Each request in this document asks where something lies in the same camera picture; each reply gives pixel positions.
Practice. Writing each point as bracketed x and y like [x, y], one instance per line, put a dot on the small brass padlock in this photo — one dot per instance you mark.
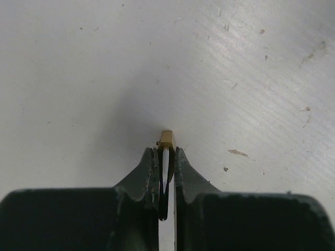
[166, 153]

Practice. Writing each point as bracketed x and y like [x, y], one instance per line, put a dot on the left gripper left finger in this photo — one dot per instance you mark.
[121, 217]

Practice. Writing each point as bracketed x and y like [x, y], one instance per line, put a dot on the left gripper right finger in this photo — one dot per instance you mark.
[207, 218]

